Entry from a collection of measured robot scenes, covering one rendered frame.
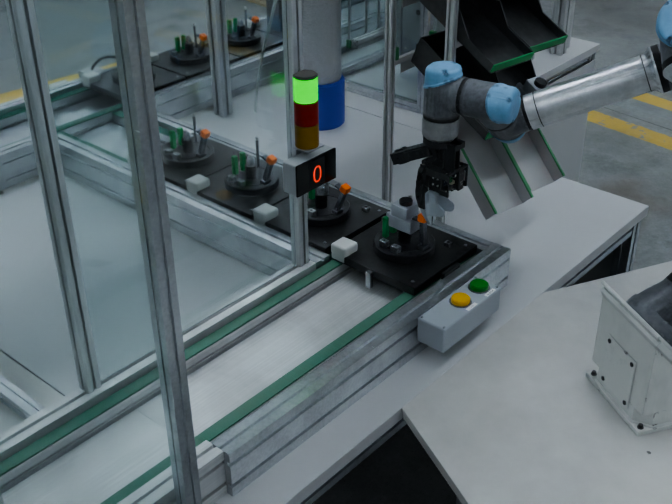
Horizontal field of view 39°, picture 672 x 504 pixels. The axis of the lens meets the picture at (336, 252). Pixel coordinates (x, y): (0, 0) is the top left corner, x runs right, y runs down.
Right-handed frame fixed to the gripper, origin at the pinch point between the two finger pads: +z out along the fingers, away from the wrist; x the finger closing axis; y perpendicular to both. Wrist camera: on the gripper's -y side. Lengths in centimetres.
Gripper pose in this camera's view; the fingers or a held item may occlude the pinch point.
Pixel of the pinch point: (428, 217)
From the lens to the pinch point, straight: 208.8
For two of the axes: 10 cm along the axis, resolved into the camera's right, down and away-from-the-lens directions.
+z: 0.1, 8.6, 5.2
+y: 7.5, 3.3, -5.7
